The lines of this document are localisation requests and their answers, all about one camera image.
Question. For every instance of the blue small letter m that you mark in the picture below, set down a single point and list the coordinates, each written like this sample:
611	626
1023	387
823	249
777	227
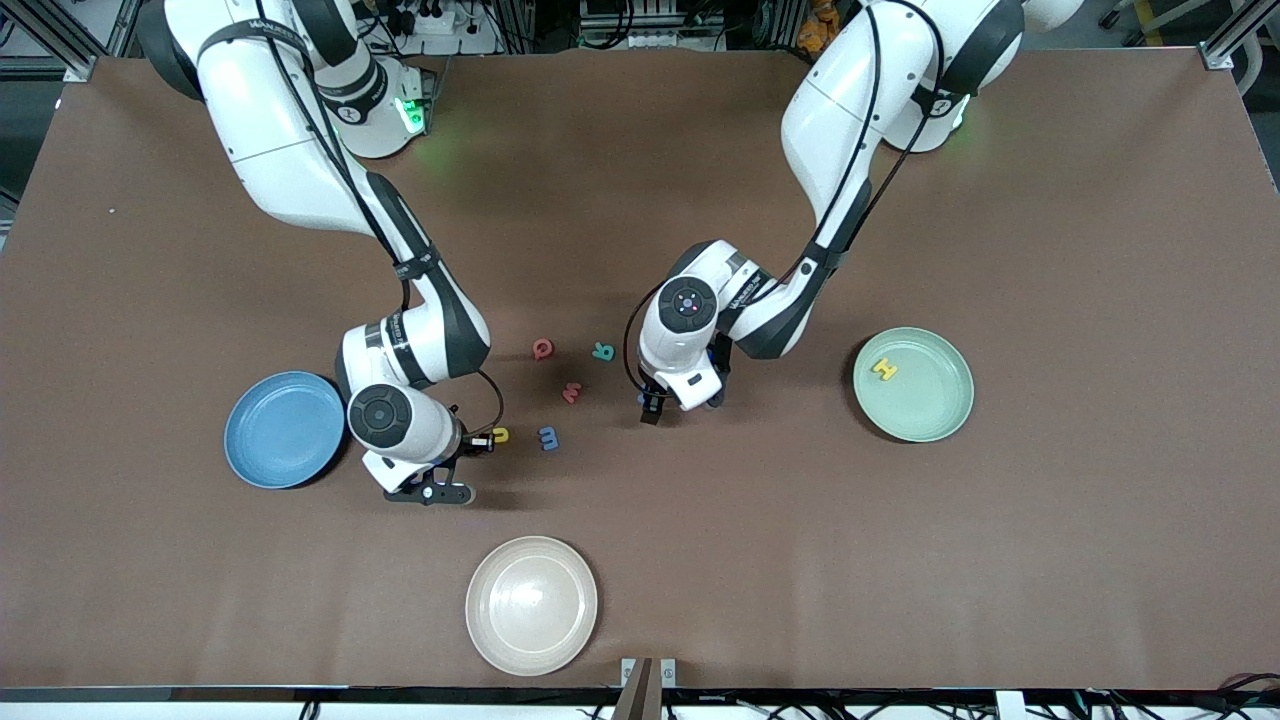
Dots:
549	438

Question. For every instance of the white socket strip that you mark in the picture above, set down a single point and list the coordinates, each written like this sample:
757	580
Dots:
645	40

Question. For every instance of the pile of orange items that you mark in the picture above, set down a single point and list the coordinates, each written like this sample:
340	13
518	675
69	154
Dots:
815	25

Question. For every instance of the beige plate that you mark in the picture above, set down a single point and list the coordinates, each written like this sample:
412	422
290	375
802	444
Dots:
531	605

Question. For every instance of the blue plate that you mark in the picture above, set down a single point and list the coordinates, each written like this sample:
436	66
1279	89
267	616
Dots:
280	430

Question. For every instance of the yellow letter H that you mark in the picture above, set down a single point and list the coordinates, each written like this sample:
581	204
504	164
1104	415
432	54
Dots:
884	370

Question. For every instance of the pink letter Q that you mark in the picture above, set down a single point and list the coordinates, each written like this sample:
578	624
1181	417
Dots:
535	349

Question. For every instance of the green plate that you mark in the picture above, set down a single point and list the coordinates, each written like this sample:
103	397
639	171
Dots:
920	400

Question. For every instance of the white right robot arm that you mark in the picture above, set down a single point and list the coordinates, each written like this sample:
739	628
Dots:
270	120

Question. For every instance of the camera mount post with brackets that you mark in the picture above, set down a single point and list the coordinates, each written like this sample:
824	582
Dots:
640	700

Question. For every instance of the white power strip with plugs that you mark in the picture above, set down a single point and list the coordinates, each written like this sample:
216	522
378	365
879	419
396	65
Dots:
435	20

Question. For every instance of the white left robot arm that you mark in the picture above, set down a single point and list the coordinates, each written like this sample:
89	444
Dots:
850	110

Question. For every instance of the teal letter R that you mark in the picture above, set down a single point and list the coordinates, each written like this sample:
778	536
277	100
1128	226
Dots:
603	351

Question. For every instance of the red small letter w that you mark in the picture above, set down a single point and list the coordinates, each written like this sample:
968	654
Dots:
571	393

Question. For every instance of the aluminium frame bar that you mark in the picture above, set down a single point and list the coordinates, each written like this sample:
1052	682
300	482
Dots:
1222	50
80	62

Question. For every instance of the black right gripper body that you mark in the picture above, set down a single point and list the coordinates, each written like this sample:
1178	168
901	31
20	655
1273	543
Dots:
468	441

